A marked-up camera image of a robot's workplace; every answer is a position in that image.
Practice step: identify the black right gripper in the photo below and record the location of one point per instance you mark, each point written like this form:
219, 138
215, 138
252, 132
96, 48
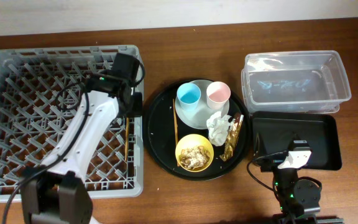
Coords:
268, 165

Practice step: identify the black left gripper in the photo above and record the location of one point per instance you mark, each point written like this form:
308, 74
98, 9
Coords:
134, 106

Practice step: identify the gold foil snack wrapper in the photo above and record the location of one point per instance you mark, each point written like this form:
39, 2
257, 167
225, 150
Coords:
232, 137

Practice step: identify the white paper napkin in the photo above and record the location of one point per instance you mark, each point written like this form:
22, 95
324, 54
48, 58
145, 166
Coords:
218, 128

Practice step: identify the light blue plastic cup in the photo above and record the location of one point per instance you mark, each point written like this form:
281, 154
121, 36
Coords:
188, 95

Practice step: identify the food scraps pile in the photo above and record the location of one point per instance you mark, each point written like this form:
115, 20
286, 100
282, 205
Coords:
194, 158

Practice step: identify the yellow bowl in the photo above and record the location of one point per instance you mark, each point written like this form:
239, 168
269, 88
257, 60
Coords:
190, 141

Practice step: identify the brown wooden chopstick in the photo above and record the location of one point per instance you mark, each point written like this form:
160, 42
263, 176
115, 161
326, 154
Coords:
175, 123
126, 149

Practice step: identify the pink plastic cup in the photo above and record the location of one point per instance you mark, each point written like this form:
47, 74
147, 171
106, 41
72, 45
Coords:
217, 94

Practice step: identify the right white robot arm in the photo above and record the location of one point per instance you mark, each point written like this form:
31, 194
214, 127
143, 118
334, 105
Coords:
298, 196

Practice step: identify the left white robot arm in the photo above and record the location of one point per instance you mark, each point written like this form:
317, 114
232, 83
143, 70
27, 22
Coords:
55, 191

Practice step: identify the grey plastic dishwasher rack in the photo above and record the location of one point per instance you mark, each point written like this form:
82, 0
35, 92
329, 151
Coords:
34, 85

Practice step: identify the black rectangular tray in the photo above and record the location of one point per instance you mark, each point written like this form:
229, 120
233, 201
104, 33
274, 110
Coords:
274, 132

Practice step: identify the round black tray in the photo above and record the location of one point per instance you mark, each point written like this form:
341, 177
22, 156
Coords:
159, 136

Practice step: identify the grey round plate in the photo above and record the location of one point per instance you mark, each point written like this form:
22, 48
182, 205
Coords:
197, 118

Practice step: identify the clear plastic bin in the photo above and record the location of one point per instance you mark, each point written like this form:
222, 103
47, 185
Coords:
313, 81

